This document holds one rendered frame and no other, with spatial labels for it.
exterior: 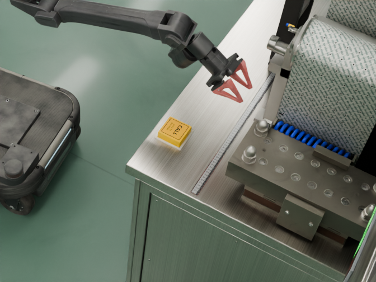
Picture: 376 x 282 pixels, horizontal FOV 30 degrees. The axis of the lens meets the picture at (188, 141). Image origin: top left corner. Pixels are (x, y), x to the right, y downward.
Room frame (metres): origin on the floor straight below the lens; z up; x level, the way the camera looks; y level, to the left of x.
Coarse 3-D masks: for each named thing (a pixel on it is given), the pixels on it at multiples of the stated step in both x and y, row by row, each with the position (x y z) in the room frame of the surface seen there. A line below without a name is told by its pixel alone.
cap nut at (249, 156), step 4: (248, 148) 1.10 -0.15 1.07; (252, 148) 1.10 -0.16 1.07; (244, 152) 1.10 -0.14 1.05; (248, 152) 1.09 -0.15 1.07; (252, 152) 1.09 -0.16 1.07; (244, 156) 1.09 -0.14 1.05; (248, 156) 1.09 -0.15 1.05; (252, 156) 1.09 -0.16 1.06; (244, 160) 1.09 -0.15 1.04; (248, 160) 1.08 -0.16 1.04; (252, 160) 1.09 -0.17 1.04
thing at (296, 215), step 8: (288, 200) 1.00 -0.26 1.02; (296, 200) 1.00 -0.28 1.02; (288, 208) 1.00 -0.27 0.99; (296, 208) 0.99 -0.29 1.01; (304, 208) 0.98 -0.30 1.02; (312, 208) 0.99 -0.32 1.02; (280, 216) 1.00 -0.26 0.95; (288, 216) 0.99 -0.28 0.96; (296, 216) 0.99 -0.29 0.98; (304, 216) 0.98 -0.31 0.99; (312, 216) 0.98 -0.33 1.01; (320, 216) 0.97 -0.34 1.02; (280, 224) 1.00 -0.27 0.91; (288, 224) 0.99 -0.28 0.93; (296, 224) 0.99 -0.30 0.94; (304, 224) 0.98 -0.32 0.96; (312, 224) 0.97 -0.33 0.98; (296, 232) 0.98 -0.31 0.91; (304, 232) 0.98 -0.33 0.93; (312, 232) 0.97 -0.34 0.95
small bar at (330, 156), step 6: (318, 150) 1.15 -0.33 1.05; (324, 150) 1.15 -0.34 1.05; (318, 156) 1.14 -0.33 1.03; (324, 156) 1.14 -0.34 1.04; (330, 156) 1.14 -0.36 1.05; (336, 156) 1.14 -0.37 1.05; (342, 156) 1.14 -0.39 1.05; (330, 162) 1.13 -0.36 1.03; (336, 162) 1.12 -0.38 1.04; (342, 162) 1.12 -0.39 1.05; (348, 162) 1.13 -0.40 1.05; (342, 168) 1.12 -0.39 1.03
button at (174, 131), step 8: (168, 120) 1.27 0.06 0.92; (176, 120) 1.27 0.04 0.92; (168, 128) 1.24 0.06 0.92; (176, 128) 1.24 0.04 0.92; (184, 128) 1.25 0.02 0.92; (160, 136) 1.22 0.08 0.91; (168, 136) 1.21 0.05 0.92; (176, 136) 1.22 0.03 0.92; (184, 136) 1.22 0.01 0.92; (176, 144) 1.20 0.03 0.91
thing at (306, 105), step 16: (288, 80) 1.25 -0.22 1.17; (304, 80) 1.23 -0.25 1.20; (288, 96) 1.24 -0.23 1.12; (304, 96) 1.23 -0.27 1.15; (320, 96) 1.22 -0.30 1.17; (336, 96) 1.20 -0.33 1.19; (288, 112) 1.24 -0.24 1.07; (304, 112) 1.23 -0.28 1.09; (320, 112) 1.21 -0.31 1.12; (336, 112) 1.20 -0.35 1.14; (352, 112) 1.19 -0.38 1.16; (368, 112) 1.17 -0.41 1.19; (304, 128) 1.22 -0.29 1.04; (320, 128) 1.21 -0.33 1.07; (336, 128) 1.19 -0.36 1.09; (352, 128) 1.18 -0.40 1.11; (368, 128) 1.17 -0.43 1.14; (336, 144) 1.19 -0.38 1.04; (352, 144) 1.18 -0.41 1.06
